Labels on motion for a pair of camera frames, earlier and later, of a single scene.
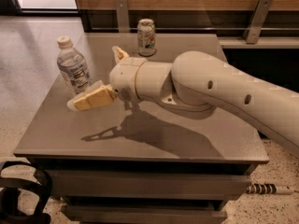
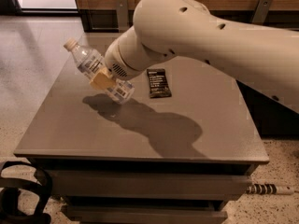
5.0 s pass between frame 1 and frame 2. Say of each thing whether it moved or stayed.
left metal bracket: stayed
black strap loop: stayed
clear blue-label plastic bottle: moved
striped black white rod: stayed
